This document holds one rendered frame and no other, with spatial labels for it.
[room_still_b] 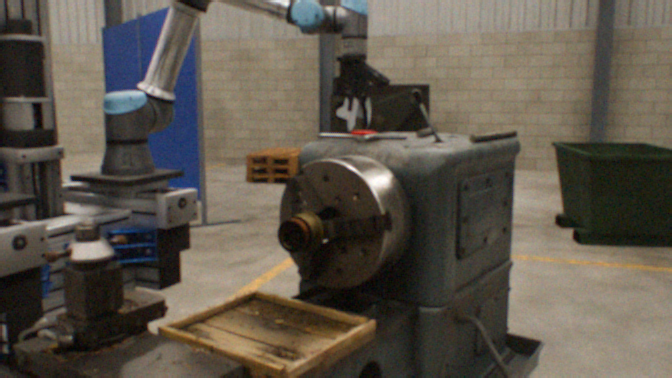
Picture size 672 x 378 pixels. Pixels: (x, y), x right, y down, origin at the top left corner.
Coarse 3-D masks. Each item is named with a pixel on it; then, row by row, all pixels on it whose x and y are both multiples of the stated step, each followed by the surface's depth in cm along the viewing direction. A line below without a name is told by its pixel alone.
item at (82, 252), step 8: (72, 240) 101; (104, 240) 102; (72, 248) 99; (80, 248) 99; (88, 248) 99; (96, 248) 100; (104, 248) 101; (112, 248) 104; (72, 256) 99; (80, 256) 99; (88, 256) 99; (96, 256) 99; (104, 256) 100; (112, 256) 102
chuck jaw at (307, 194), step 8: (296, 176) 144; (304, 176) 146; (288, 184) 145; (296, 184) 144; (304, 184) 144; (296, 192) 144; (304, 192) 143; (312, 192) 145; (296, 200) 142; (304, 200) 141; (312, 200) 143; (320, 200) 145; (296, 208) 139; (304, 208) 139; (312, 208) 141; (320, 208) 143; (328, 208) 146
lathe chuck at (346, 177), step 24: (312, 168) 145; (336, 168) 141; (360, 168) 140; (288, 192) 151; (336, 192) 142; (360, 192) 138; (384, 192) 139; (288, 216) 152; (360, 240) 140; (384, 240) 136; (336, 264) 145; (360, 264) 141; (336, 288) 146
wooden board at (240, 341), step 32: (192, 320) 134; (224, 320) 137; (256, 320) 137; (288, 320) 137; (320, 320) 137; (352, 320) 134; (224, 352) 117; (256, 352) 120; (288, 352) 120; (320, 352) 116
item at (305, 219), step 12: (300, 216) 135; (312, 216) 136; (288, 228) 137; (300, 228) 131; (312, 228) 133; (288, 240) 137; (300, 240) 132; (312, 240) 133; (288, 252) 134; (300, 252) 136
